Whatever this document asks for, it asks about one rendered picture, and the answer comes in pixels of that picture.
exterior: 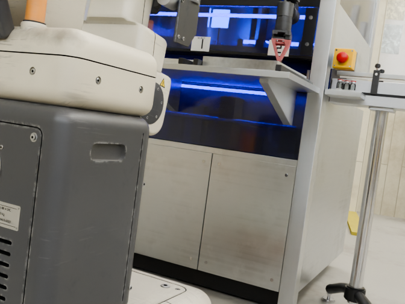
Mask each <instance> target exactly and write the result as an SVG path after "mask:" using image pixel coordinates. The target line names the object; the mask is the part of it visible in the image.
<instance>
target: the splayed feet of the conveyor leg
mask: <svg viewBox="0 0 405 304"><path fill-rule="evenodd" d="M325 290H326V292H327V296H322V297H321V299H322V300H323V301H325V302H327V303H334V302H335V301H336V300H335V299H334V298H333V297H331V295H332V294H336V293H344V298H345V299H346V300H347V301H349V302H353V303H358V304H372V303H371V302H370V301H369V299H368V298H367V297H366V296H365V294H366V289H365V288H364V287H362V288H361V289H358V288H353V287H351V286H349V283H342V282H339V283H333V284H331V283H330V284H328V285H327V286H326V288H325Z"/></svg>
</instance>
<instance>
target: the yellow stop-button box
mask: <svg viewBox="0 0 405 304"><path fill-rule="evenodd" d="M339 52H346V53H347V54H348V60H347V61H346V62H345V63H339V62H338V61H337V59H336V56H337V54H338V53H339ZM356 61H357V52H356V51H355V49H345V48H335V50H334V57H333V66H332V67H333V68H334V69H335V70H337V71H351V72H355V69H356Z"/></svg>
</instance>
